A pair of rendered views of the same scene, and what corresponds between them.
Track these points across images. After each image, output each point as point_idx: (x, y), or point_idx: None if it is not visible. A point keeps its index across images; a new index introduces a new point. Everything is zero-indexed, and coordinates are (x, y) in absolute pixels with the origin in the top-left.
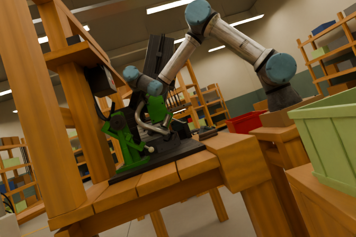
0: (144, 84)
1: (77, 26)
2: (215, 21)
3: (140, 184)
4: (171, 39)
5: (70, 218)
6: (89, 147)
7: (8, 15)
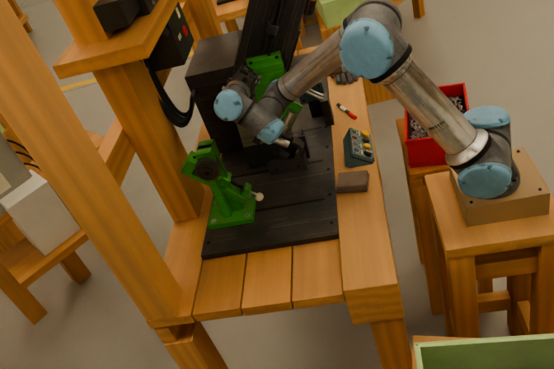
0: (251, 129)
1: None
2: (396, 77)
3: (246, 306)
4: None
5: (169, 322)
6: (164, 181)
7: (35, 121)
